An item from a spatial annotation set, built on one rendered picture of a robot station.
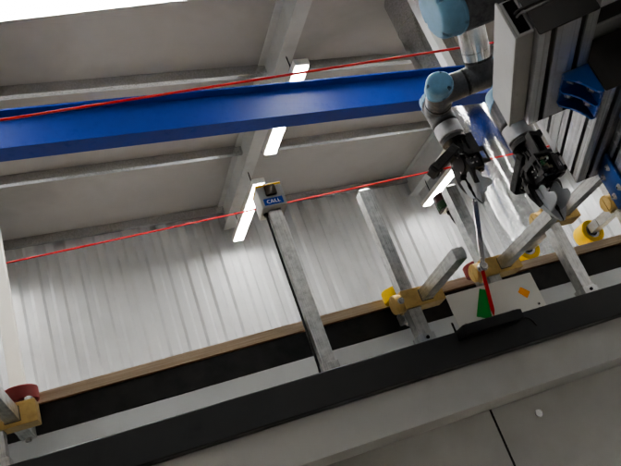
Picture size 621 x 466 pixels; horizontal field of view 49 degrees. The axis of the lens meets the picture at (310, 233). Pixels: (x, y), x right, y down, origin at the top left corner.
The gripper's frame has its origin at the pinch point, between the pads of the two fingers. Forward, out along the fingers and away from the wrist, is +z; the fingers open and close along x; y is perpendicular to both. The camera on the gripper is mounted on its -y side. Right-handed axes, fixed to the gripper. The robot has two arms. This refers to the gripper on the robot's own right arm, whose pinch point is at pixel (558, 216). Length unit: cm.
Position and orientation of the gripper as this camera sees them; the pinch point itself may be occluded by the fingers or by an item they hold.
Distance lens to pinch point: 167.8
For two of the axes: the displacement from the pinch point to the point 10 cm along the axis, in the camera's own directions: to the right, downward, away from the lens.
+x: 9.3, -2.2, 2.9
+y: 1.7, -4.6, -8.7
